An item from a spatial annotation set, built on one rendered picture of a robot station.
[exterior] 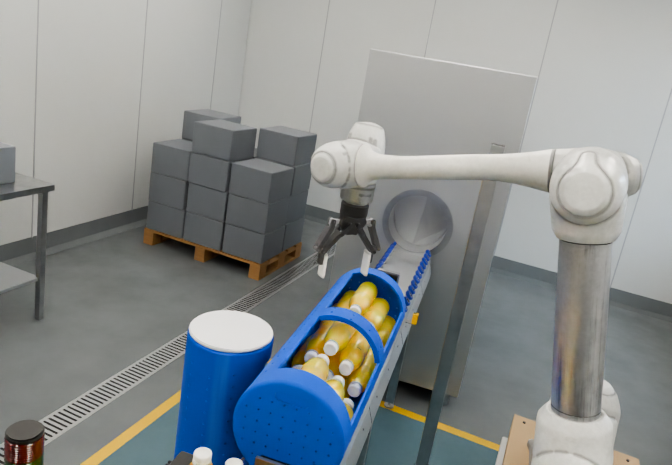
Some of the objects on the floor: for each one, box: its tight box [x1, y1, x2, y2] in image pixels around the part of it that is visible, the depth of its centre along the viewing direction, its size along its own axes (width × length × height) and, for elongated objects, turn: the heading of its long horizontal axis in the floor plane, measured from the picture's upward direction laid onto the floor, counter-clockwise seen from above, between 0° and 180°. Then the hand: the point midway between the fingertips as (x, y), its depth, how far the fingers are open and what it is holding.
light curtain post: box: [415, 143, 505, 465], centre depth 277 cm, size 6×6×170 cm
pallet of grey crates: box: [143, 109, 317, 281], centre depth 543 cm, size 120×80×119 cm
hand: (343, 271), depth 166 cm, fingers open, 13 cm apart
